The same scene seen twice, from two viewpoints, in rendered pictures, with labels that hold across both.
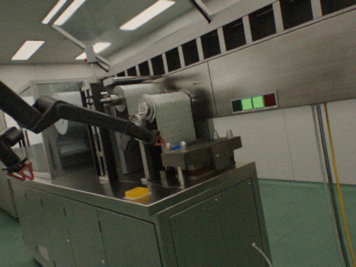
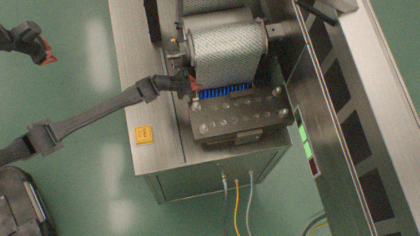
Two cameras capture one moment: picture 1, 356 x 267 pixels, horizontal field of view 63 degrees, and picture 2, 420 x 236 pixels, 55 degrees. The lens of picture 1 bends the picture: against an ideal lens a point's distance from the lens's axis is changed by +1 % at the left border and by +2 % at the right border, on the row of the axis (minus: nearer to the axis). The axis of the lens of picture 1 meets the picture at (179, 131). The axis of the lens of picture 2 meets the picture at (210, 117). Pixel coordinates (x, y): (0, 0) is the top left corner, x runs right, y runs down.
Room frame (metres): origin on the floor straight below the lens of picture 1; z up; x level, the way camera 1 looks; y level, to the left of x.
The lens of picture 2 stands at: (0.79, -0.22, 2.50)
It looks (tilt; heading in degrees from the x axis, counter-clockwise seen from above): 69 degrees down; 22
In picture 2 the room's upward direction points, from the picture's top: 7 degrees clockwise
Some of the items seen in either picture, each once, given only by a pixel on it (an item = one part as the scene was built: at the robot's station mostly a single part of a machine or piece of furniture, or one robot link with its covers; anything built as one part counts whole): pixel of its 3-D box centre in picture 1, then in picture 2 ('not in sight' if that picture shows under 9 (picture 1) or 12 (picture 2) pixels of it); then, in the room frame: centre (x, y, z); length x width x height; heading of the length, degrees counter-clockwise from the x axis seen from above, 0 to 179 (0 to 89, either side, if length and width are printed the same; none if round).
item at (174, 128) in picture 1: (177, 131); (225, 77); (1.46, 0.01, 1.11); 0.23 x 0.01 x 0.18; 131
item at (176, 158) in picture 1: (203, 150); (240, 113); (1.40, -0.10, 1.00); 0.40 x 0.16 x 0.06; 131
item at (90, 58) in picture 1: (89, 55); not in sight; (1.87, 0.48, 1.66); 0.07 x 0.07 x 0.10; 19
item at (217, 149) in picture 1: (221, 156); (248, 137); (1.34, -0.17, 0.96); 0.10 x 0.03 x 0.11; 131
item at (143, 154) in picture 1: (143, 149); (179, 68); (1.43, 0.20, 1.05); 0.06 x 0.05 x 0.31; 131
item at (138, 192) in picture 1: (137, 192); (143, 134); (1.16, 0.22, 0.91); 0.07 x 0.07 x 0.02; 41
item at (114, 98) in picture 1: (114, 99); not in sight; (1.61, 0.32, 1.33); 0.06 x 0.06 x 0.06; 41
